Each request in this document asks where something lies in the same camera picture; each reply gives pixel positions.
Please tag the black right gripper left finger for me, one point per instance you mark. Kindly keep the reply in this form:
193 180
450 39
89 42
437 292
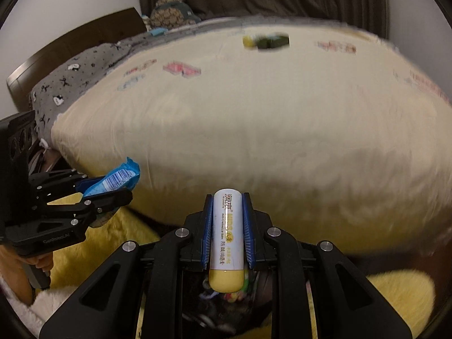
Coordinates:
140 286

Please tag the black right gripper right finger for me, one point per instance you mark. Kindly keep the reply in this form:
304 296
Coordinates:
316 291

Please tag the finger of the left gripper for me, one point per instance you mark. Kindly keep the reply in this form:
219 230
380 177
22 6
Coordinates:
64 182
93 211

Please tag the blue snack wrapper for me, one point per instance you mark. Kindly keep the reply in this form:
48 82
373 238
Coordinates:
126 176

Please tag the white yellow capped tube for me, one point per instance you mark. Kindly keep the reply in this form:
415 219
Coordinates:
226 270

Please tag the dark green box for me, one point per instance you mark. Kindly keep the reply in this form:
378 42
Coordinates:
272 42

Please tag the person's left hand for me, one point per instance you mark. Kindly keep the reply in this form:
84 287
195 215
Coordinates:
12 271

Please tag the white fluffy sleeve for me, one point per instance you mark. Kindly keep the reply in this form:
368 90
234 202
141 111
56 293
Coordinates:
46 303

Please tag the yellow fluffy garment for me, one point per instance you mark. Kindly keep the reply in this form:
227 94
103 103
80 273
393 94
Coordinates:
248 312

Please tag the dark wooden headboard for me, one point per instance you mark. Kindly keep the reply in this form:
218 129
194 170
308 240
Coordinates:
107 29

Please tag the grey patterned bed sheet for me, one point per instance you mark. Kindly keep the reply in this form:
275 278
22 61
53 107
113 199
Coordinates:
54 94

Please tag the cream printed duvet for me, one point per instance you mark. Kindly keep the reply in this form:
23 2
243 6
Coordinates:
337 136

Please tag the light blue small item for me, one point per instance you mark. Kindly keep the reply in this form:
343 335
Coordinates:
158 31

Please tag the brown patterned plush toy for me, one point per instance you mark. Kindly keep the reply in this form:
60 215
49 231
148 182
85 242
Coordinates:
170 14

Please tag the colourful crumpled wrapper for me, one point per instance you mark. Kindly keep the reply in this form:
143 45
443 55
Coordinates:
250 42

